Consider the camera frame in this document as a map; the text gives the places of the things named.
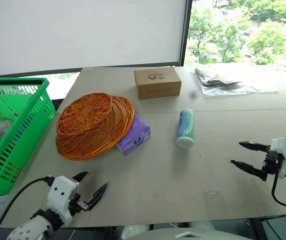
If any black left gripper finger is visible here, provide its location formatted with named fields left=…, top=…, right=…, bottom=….
left=72, top=171, right=88, bottom=183
left=88, top=182, right=108, bottom=211

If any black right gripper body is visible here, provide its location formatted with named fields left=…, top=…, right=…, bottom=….
left=262, top=150, right=283, bottom=176

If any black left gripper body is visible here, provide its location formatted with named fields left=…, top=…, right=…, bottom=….
left=68, top=192, right=92, bottom=218

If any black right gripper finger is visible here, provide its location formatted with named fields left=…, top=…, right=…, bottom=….
left=238, top=140, right=271, bottom=154
left=230, top=159, right=270, bottom=182

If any orange wicker basket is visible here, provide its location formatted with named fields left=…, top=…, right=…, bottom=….
left=55, top=92, right=136, bottom=161

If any green plastic shopping basket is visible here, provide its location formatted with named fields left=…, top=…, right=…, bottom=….
left=0, top=77, right=56, bottom=197

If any clear plastic bag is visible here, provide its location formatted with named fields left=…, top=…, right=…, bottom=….
left=191, top=66, right=279, bottom=99

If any purple tissue pack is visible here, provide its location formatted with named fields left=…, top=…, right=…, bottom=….
left=115, top=114, right=151, bottom=156

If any blue green wipes canister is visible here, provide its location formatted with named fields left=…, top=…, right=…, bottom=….
left=175, top=108, right=195, bottom=149

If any grey robot torso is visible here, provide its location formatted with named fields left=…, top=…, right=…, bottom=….
left=142, top=226, right=225, bottom=240

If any brown cardboard box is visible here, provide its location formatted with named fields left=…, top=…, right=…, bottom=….
left=134, top=66, right=182, bottom=100

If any white roller screen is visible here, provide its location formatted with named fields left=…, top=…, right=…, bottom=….
left=0, top=0, right=186, bottom=78

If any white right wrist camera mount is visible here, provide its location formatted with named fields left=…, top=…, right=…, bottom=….
left=269, top=137, right=286, bottom=180

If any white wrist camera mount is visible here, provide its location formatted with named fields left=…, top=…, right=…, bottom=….
left=46, top=175, right=81, bottom=224
left=269, top=137, right=286, bottom=180

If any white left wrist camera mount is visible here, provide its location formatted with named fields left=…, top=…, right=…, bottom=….
left=46, top=175, right=81, bottom=224

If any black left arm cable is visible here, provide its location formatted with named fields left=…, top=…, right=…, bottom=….
left=0, top=175, right=55, bottom=240

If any black window frame post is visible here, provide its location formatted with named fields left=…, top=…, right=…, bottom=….
left=179, top=0, right=194, bottom=67

